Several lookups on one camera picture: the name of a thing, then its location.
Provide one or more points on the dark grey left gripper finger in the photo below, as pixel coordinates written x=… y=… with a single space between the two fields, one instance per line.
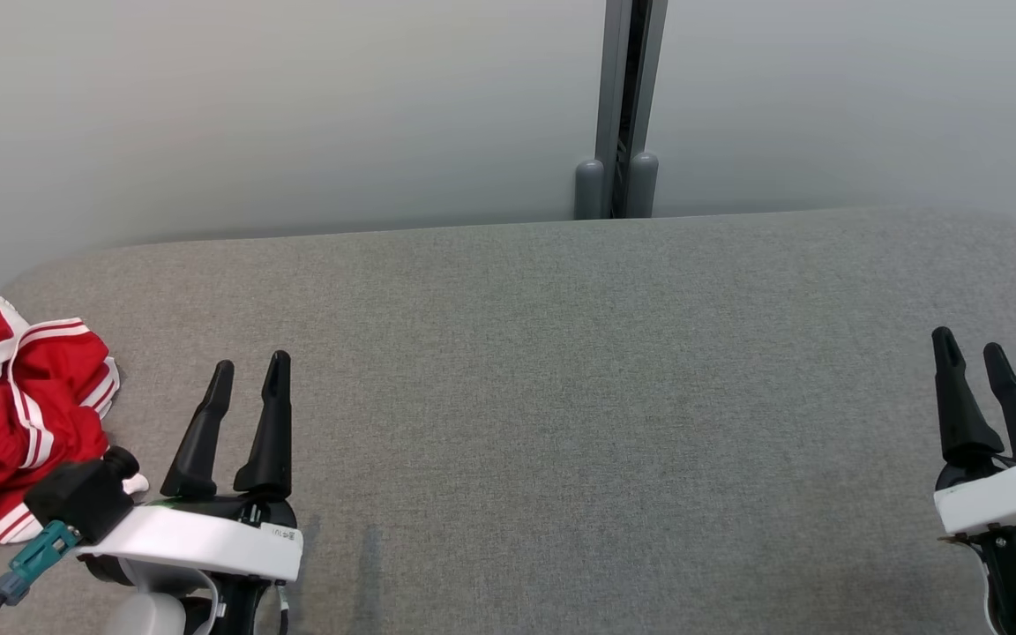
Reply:
x=272 y=441
x=199 y=450

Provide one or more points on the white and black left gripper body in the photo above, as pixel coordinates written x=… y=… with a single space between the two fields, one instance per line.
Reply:
x=208 y=542

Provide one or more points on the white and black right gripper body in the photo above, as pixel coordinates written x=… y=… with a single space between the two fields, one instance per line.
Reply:
x=1002 y=494

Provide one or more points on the grey fabric sofa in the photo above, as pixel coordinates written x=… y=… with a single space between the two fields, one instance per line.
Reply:
x=561 y=397

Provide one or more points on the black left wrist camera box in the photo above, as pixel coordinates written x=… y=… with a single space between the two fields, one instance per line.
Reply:
x=80 y=498

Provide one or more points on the grey metal partition post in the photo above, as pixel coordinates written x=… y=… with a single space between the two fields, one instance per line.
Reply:
x=649 y=88
x=612 y=88

